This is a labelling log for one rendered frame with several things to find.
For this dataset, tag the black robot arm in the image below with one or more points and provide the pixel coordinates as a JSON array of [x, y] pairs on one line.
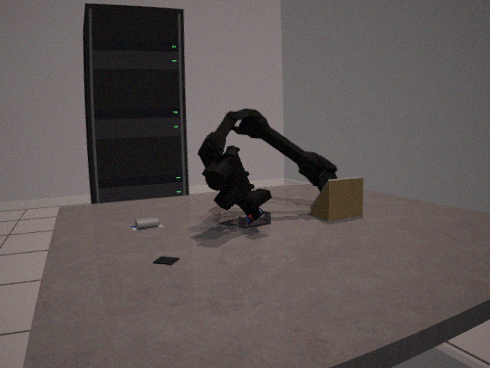
[[219, 169]]

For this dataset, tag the black flat panel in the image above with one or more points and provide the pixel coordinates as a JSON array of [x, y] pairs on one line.
[[165, 260]]

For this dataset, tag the blue and red battery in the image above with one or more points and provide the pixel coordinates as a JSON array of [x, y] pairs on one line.
[[249, 218]]

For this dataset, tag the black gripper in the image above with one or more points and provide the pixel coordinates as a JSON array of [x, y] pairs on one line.
[[251, 200]]

